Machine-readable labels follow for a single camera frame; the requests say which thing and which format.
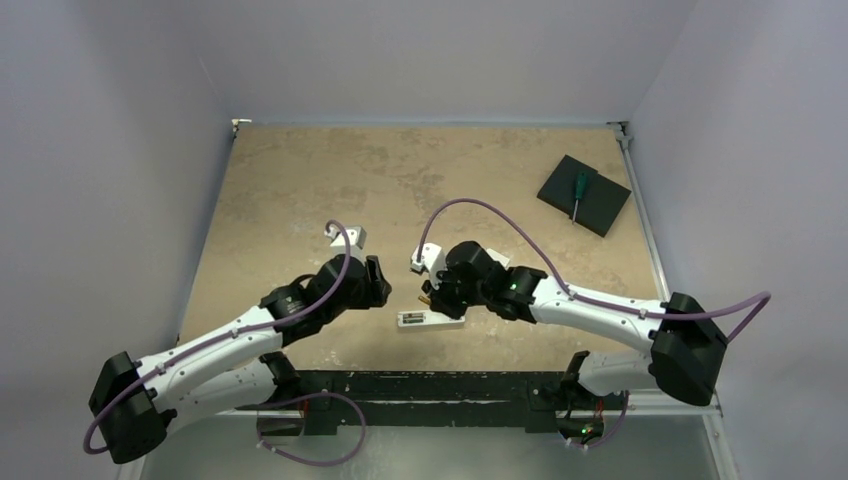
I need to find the black foam block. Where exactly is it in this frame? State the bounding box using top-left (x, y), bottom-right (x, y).
top-left (536, 155), bottom-right (631, 238)

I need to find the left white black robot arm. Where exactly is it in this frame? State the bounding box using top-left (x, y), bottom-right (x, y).
top-left (83, 254), bottom-right (392, 464)

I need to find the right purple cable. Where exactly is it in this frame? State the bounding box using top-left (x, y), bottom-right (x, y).
top-left (415, 197), bottom-right (773, 346)

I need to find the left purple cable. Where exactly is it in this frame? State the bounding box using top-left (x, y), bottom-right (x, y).
top-left (82, 219), bottom-right (354, 456)

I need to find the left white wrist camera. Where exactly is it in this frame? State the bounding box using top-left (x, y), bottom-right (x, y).
top-left (324, 225), bottom-right (367, 264)

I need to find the green handled screwdriver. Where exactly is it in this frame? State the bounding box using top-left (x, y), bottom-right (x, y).
top-left (571, 171), bottom-right (591, 224)

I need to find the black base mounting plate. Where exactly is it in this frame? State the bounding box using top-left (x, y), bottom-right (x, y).
top-left (291, 369), bottom-right (627, 435)

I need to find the white battery cover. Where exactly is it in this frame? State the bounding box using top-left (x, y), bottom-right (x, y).
top-left (486, 248), bottom-right (511, 268)

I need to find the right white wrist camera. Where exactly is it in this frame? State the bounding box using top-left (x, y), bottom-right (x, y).
top-left (410, 243), bottom-right (445, 278)

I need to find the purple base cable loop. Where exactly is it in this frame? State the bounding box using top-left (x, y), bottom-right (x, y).
top-left (255, 387), bottom-right (370, 468)

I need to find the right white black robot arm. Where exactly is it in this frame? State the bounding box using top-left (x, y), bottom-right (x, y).
top-left (410, 241), bottom-right (729, 407)

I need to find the white remote control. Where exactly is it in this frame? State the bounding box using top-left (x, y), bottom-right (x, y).
top-left (397, 310), bottom-right (466, 330)

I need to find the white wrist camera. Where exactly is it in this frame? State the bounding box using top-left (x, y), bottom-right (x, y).
top-left (410, 243), bottom-right (445, 278)
top-left (324, 225), bottom-right (367, 264)

